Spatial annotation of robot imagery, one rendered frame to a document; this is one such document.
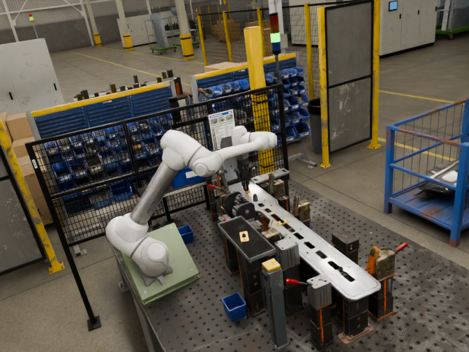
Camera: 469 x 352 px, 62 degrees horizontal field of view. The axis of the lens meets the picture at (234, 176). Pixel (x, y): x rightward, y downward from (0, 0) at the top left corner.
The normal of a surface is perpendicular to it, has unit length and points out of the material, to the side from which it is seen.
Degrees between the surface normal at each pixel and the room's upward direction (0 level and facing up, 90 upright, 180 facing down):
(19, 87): 90
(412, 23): 90
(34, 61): 90
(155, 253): 47
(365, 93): 91
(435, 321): 0
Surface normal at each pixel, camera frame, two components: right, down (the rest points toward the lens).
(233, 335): -0.13, -0.91
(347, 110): 0.53, 0.26
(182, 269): 0.25, -0.47
